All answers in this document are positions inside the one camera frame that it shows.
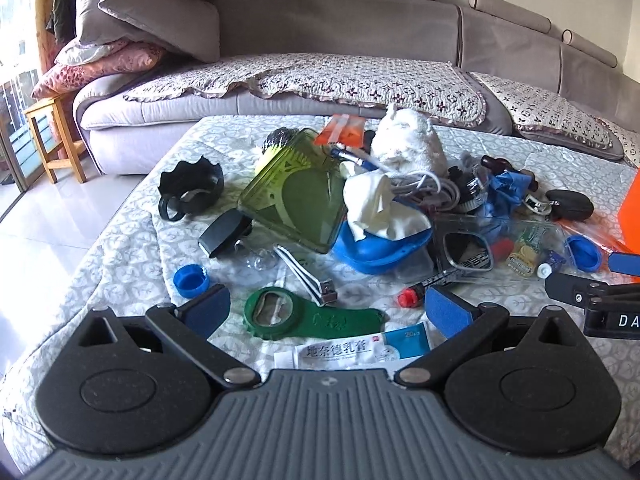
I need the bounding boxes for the patterned quilted sofa cover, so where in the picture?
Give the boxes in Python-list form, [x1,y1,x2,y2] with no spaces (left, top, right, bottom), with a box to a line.
[122,52,488,126]
[470,71,640,168]

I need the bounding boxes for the blue ribbed bottle cap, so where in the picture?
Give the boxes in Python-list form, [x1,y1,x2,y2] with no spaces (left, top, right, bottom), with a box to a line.
[173,264,211,300]

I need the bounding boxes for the grey fabric sofa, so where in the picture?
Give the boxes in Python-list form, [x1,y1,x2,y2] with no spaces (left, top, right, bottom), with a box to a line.
[72,0,640,176]

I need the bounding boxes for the blue perforated plastic dish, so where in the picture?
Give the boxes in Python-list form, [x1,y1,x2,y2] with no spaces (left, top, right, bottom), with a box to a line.
[331,212,435,276]

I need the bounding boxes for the blue wide bottle cap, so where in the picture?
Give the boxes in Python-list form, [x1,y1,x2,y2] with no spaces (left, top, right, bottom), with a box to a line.
[563,235,606,273]

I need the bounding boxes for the small blue white-capped bottle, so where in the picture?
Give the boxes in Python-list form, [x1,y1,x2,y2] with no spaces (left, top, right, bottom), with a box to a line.
[537,250,567,279]

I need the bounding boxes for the green clear plastic box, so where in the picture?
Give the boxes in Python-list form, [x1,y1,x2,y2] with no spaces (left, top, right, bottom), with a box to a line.
[237,129,349,254]

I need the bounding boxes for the red capped small tool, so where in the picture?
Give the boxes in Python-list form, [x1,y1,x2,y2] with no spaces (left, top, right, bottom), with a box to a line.
[398,275,451,308]

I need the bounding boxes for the white crumpled cloth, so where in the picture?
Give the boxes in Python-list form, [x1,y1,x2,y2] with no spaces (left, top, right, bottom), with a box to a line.
[344,172,435,242]

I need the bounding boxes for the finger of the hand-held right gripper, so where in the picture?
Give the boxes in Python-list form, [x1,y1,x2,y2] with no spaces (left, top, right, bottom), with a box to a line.
[607,252,640,277]
[545,274,640,311]

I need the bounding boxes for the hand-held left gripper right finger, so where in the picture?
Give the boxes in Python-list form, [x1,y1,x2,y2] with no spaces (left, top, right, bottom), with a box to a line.
[394,285,588,390]

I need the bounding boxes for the wooden stool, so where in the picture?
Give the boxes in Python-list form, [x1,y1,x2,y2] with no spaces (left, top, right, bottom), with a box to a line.
[24,95,88,184]

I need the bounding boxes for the glass balcony door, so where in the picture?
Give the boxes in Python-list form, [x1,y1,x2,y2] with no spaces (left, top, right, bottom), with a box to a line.
[0,0,41,196]

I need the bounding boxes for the blue and silver plug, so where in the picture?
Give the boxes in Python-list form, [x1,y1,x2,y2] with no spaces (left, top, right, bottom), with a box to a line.
[330,145,381,168]

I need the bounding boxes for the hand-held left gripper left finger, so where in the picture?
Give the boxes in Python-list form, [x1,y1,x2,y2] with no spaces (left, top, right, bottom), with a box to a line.
[65,284,261,391]

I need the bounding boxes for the metal nail clipper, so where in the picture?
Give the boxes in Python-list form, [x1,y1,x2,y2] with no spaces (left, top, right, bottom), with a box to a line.
[273,245,340,307]

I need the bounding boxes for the black and yellow brush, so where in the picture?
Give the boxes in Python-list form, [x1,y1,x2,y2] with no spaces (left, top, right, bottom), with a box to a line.
[261,126,303,173]

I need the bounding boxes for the white ointment tube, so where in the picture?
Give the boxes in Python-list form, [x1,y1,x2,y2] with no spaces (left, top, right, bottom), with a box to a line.
[273,326,433,370]

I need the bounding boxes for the green white packet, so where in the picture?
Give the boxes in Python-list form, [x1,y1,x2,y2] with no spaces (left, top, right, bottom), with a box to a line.
[505,222,553,277]

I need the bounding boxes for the blue rubber glove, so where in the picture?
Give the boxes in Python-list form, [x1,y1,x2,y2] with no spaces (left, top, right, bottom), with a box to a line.
[477,170,540,223]

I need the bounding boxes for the white fluffy cloth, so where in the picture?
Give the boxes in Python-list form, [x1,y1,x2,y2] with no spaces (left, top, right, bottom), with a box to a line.
[371,106,449,177]

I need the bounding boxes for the clear plastic piece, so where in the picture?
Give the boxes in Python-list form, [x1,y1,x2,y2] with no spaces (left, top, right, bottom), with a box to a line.
[232,240,281,272]

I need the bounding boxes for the black car key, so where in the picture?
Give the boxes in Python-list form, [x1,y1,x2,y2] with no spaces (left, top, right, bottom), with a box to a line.
[544,188,596,222]

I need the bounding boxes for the white pillow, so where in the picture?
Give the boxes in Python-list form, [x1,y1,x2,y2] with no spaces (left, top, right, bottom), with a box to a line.
[54,40,128,66]

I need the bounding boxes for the black wavy-edged holder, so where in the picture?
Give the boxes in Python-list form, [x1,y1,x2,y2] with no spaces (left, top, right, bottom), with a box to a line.
[158,156,225,223]

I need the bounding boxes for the orange cardboard box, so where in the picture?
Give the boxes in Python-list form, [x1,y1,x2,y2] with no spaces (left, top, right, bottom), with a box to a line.
[617,169,640,278]

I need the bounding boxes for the green plastic bottle opener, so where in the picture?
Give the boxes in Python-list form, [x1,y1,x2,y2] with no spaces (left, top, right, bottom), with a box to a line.
[243,287,389,342]

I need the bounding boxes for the grey square cushion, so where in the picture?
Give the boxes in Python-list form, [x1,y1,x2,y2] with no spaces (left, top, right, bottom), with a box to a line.
[98,0,221,63]
[75,0,131,46]

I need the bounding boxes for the small black case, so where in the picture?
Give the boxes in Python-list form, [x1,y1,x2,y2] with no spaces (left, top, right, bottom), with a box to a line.
[198,210,252,259]

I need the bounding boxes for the orange clear zip bag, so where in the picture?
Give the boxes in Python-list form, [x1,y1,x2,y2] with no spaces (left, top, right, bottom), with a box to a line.
[560,217,626,256]
[315,114,370,147]

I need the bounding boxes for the white coiled cable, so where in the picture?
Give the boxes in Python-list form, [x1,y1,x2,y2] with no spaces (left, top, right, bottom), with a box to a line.
[390,169,463,211]

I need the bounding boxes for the clear box black insert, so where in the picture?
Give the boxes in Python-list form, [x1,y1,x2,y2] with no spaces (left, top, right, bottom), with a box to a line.
[434,214,497,281]

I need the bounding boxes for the pink floral pillow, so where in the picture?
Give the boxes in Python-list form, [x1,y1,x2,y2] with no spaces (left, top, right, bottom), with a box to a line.
[31,42,168,100]

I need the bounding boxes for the dark hanging clothing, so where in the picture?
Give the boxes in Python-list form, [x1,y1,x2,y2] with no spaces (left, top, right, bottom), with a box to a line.
[47,0,76,43]

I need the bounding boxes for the black silver round knob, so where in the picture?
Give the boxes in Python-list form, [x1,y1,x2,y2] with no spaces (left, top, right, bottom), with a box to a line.
[449,166,490,211]

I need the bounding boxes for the wooden coat rack post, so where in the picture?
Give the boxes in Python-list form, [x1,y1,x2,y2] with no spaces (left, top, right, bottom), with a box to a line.
[35,0,56,76]

